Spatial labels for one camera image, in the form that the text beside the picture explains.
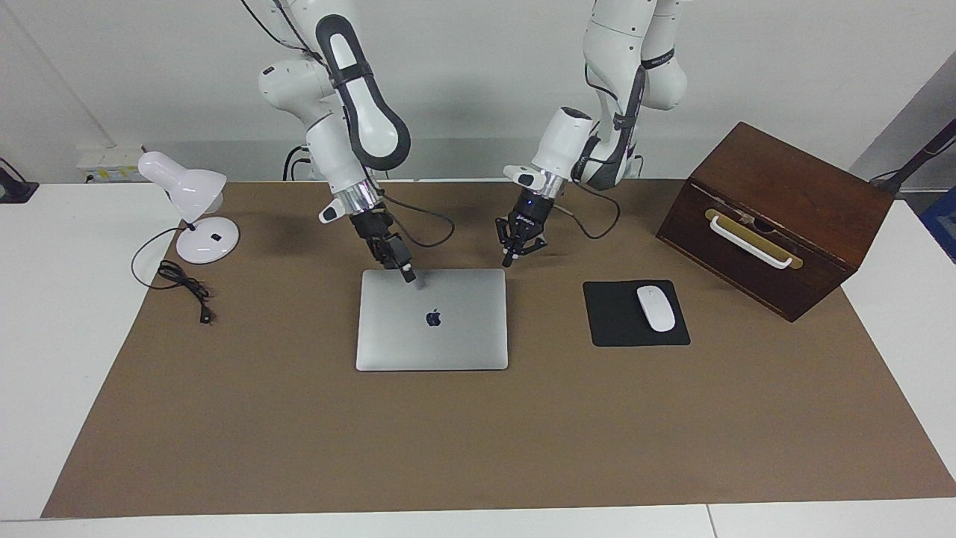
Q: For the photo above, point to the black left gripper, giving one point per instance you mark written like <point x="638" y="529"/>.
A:
<point x="530" y="213"/>

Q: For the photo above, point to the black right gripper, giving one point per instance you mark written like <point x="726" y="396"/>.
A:
<point x="377" y="235"/>

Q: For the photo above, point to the silver laptop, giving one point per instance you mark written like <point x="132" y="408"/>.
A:
<point x="418" y="344"/>

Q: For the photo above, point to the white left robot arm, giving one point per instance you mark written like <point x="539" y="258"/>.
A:
<point x="612" y="75"/>

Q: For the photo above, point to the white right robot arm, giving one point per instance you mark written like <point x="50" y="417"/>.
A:
<point x="366" y="112"/>

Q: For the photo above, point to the black mouse pad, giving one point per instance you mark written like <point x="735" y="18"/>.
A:
<point x="612" y="321"/>

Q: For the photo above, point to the white computer mouse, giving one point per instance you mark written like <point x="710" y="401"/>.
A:
<point x="656" y="308"/>

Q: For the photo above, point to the brown table mat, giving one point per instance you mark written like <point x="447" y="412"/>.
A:
<point x="478" y="448"/>

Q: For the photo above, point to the white desk lamp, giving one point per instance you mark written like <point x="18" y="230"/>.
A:
<point x="187" y="187"/>

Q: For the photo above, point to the dark brown wooden box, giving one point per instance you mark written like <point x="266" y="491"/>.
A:
<point x="821" y="217"/>

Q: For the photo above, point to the white power strip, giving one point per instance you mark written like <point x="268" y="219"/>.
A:
<point x="108" y="161"/>

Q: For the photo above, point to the black stand pole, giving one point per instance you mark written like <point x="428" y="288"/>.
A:
<point x="926" y="149"/>

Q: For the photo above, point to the blue crate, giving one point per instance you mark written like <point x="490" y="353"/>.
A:
<point x="942" y="224"/>

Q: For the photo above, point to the black clamp mount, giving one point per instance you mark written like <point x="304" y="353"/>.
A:
<point x="15" y="190"/>

